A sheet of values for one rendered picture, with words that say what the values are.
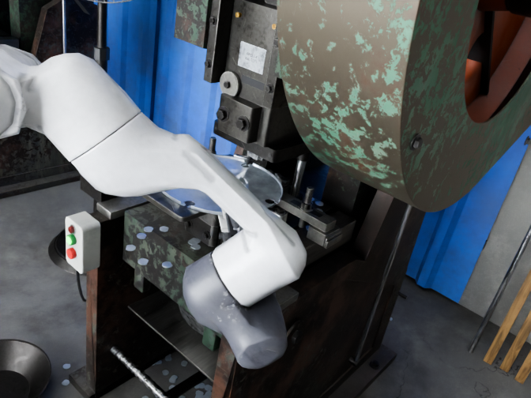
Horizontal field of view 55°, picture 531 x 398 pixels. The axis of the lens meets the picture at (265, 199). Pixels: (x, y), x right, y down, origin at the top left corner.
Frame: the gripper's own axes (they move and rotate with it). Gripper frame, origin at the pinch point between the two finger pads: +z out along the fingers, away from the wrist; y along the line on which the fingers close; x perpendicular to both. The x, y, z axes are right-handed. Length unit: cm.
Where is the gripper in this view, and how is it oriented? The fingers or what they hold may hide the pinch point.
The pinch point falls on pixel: (227, 215)
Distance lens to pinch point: 103.8
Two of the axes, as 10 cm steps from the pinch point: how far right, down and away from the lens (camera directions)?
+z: -1.9, -4.9, 8.5
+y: 1.6, -8.7, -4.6
